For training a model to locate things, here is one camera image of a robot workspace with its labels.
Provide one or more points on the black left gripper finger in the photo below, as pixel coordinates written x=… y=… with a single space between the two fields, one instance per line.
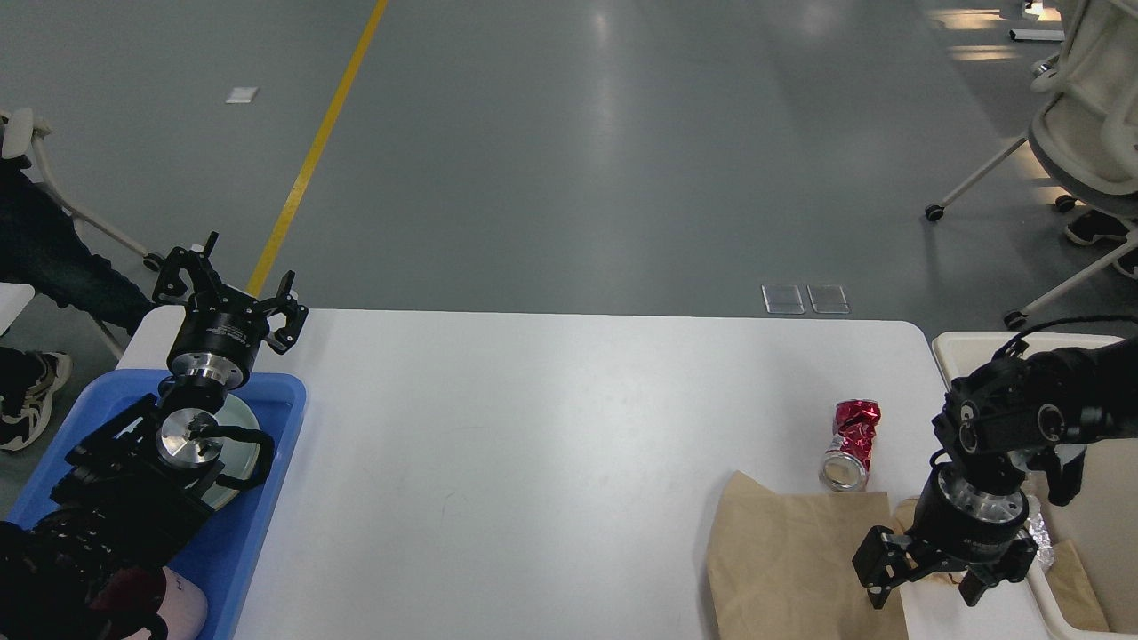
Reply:
x=187 y=279
x=285 y=303

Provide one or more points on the seated person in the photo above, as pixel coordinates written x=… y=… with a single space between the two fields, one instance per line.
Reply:
x=40 y=247

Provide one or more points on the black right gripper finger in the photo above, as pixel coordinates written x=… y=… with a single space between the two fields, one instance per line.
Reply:
x=886 y=560
x=1012 y=566

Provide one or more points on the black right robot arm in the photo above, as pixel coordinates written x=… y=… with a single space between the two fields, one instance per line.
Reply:
x=1015 y=414

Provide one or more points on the walking person leg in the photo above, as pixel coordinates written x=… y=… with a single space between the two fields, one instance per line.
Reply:
x=1093 y=227

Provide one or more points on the white office chair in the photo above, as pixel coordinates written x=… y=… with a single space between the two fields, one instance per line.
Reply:
x=1084 y=137

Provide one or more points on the beige plastic bin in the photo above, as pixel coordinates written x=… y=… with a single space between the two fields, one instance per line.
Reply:
x=1101 y=522

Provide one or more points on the brown paper bag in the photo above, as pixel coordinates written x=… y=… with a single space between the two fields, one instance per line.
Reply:
x=779 y=565

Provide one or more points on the clear floor plate right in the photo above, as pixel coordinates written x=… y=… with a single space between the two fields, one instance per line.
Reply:
x=827 y=299

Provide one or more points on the crushed red can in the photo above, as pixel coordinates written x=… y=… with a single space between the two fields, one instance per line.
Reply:
x=845 y=465

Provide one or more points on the pink mug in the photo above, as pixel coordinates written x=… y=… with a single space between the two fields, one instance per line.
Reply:
x=182 y=604

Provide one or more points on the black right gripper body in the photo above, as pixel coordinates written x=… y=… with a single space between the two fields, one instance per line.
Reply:
x=970 y=525

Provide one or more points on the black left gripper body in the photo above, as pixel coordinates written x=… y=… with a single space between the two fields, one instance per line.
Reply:
x=218 y=344

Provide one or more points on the brown paper in bin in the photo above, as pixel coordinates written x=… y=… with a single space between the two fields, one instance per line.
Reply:
x=1073 y=591

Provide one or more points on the aluminium foil tray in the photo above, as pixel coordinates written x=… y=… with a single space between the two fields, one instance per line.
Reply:
x=1038 y=530

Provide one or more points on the clear floor plate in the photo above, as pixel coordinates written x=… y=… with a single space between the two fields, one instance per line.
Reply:
x=827 y=299
x=783 y=299

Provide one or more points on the blue plastic tray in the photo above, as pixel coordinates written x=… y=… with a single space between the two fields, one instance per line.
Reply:
x=220 y=560

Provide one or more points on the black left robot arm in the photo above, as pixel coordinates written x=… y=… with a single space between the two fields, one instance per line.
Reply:
x=135 y=494

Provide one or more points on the brown paper ball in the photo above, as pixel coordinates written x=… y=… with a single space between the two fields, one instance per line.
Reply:
x=904 y=518

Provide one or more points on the clear floor plate left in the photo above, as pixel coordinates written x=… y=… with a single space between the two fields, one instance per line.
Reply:
x=783 y=299

